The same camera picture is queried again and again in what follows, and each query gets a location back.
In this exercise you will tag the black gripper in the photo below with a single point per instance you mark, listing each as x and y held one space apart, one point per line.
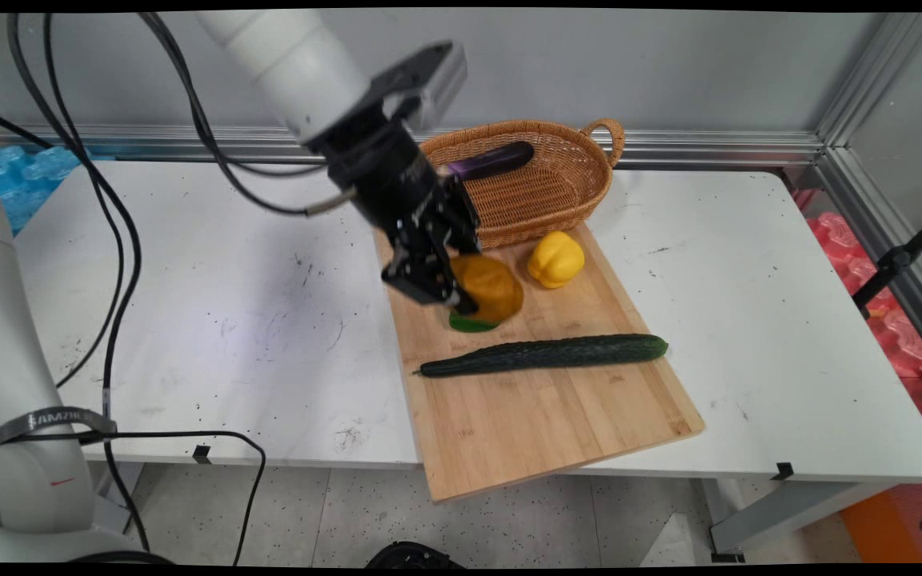
381 172

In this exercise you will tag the orange bell pepper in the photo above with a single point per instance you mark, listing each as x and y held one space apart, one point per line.
493 288

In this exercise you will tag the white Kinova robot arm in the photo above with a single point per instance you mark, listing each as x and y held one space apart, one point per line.
21 336

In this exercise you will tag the green bell pepper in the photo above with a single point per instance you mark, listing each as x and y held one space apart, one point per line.
473 324

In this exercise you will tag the purple eggplant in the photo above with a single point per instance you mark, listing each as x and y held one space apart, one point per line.
493 160

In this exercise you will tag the woven wicker basket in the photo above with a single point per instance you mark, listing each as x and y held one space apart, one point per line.
541 200

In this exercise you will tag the yellow bell pepper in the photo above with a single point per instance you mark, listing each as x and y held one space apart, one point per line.
556 259

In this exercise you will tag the dark green cucumber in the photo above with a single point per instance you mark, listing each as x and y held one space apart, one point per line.
545 354

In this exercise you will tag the bamboo cutting board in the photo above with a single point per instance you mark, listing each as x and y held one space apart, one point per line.
525 424

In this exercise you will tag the black round floor object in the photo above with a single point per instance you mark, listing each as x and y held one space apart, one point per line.
413 554

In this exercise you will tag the black tape marker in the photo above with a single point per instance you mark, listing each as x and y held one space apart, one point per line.
783 471
202 454

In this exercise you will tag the grey metal table leg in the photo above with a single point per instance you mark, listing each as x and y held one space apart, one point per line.
121 500
781 512

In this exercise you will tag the blue foam mat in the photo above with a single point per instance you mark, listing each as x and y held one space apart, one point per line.
21 172

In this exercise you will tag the black tripod stand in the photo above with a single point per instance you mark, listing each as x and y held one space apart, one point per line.
897 260

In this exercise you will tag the red foam mat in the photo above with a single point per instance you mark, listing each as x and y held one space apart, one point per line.
897 336

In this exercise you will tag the orange floor mat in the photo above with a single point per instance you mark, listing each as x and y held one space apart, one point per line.
885 528

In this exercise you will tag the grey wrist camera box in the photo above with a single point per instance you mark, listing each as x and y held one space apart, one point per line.
433 80

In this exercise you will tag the horizontal aluminium frame rail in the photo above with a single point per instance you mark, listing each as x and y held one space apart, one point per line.
709 148

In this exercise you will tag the side aluminium frame rail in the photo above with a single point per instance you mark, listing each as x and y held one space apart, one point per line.
885 232

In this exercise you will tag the upright aluminium frame post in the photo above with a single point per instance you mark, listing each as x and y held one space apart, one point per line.
877 72

